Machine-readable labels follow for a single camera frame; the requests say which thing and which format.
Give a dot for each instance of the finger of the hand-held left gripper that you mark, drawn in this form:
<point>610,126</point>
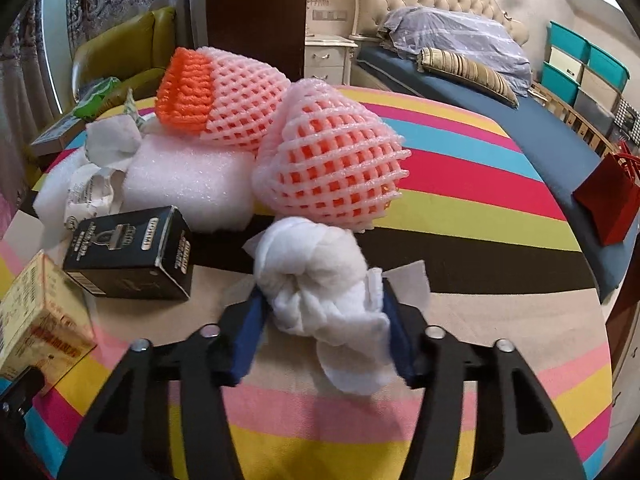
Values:
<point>20,400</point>

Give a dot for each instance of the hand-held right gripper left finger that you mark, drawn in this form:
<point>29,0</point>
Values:
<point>249,332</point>

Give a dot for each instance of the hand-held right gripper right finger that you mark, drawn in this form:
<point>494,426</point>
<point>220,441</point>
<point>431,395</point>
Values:
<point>400,342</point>

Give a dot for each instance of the white tissue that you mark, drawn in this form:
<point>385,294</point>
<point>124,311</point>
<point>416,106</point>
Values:
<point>310,275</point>

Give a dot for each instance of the pink foam net orange inside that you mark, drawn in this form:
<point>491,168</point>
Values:
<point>330,160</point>

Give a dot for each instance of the crumpled beige paper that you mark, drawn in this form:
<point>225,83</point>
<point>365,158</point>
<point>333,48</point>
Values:
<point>40,310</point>

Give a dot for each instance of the rainbow striped tablecloth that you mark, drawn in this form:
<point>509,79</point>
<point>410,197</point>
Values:
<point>475,285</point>

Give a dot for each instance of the black cardboard box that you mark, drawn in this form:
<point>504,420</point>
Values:
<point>125,260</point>

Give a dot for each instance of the white foam block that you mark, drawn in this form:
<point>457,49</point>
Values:
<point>185,180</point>

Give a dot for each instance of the crumpled printed receipt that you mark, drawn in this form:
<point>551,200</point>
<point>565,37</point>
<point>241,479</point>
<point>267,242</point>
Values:
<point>92,195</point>

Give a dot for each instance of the white foam sheet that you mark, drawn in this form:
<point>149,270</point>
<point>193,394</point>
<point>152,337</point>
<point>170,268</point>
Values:
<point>55,185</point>

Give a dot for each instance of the crumpled white paper towel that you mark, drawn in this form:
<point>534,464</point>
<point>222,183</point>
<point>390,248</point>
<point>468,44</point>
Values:
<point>112,140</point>

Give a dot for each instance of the pink foam net orange end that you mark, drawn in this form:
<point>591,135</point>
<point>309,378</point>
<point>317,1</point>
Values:
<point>235,95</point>

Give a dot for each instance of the bed with blue sheet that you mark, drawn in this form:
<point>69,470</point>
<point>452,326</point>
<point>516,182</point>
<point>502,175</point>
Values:
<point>540,150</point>

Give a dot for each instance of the red gift bag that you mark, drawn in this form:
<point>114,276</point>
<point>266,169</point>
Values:
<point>607,200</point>

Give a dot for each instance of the white flat book box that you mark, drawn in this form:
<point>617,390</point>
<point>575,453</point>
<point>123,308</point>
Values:
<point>55,135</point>

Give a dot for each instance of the striped brown pillow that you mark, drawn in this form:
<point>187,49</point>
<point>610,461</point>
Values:
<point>475,77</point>

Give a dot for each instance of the green plastic packet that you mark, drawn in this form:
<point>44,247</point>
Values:
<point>95,97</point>

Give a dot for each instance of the white nightstand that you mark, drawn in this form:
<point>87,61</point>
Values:
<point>327,60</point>

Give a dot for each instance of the olive leather armchair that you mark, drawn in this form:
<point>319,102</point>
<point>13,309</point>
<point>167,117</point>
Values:
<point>130,45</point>

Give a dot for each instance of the pink embroidered curtain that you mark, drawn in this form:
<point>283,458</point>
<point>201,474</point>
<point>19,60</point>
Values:
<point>25,85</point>

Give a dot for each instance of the lilac quilt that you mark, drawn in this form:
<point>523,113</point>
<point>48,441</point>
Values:
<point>450,30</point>

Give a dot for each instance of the brown wooden door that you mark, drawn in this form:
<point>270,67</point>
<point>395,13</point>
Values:
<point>255,10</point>

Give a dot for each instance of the stack of teal-lidded storage boxes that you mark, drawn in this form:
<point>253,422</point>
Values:
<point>570,65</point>

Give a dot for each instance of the wooden bed rail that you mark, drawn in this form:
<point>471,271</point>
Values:
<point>580,125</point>

